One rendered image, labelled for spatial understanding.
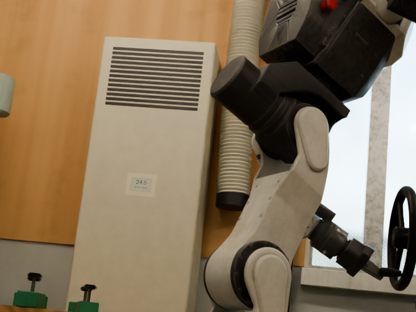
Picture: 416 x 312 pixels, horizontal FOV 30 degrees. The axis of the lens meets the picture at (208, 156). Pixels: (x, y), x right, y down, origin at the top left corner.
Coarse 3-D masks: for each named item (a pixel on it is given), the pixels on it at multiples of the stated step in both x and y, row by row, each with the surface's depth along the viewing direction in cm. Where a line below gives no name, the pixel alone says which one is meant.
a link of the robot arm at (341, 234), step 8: (336, 232) 207; (344, 232) 208; (328, 240) 207; (336, 240) 206; (344, 240) 207; (352, 240) 208; (320, 248) 208; (328, 248) 207; (336, 248) 206; (344, 248) 207; (352, 248) 206; (360, 248) 207; (368, 248) 205; (328, 256) 209; (344, 256) 208; (352, 256) 206; (360, 256) 204; (368, 256) 204; (344, 264) 210; (352, 264) 208; (360, 264) 206; (352, 272) 210
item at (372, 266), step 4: (368, 264) 208; (372, 264) 209; (364, 268) 208; (368, 268) 208; (372, 268) 208; (376, 268) 208; (372, 272) 208; (376, 272) 208; (376, 276) 208; (380, 276) 207
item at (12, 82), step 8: (0, 80) 340; (8, 80) 343; (0, 88) 340; (8, 88) 342; (0, 96) 339; (8, 96) 342; (0, 104) 339; (8, 104) 342; (0, 112) 341; (8, 112) 342
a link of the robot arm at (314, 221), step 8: (320, 208) 209; (328, 208) 210; (320, 216) 209; (328, 216) 208; (312, 224) 207; (320, 224) 209; (328, 224) 208; (312, 232) 209; (320, 232) 207; (328, 232) 207; (312, 240) 209; (320, 240) 207
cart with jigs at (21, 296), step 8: (32, 272) 255; (32, 280) 256; (32, 288) 255; (80, 288) 302; (88, 288) 284; (96, 288) 287; (16, 296) 267; (24, 296) 250; (32, 296) 249; (40, 296) 253; (88, 296) 285; (16, 304) 249; (24, 304) 249; (32, 304) 249; (40, 304) 254; (72, 304) 297; (80, 304) 279; (88, 304) 279; (96, 304) 280
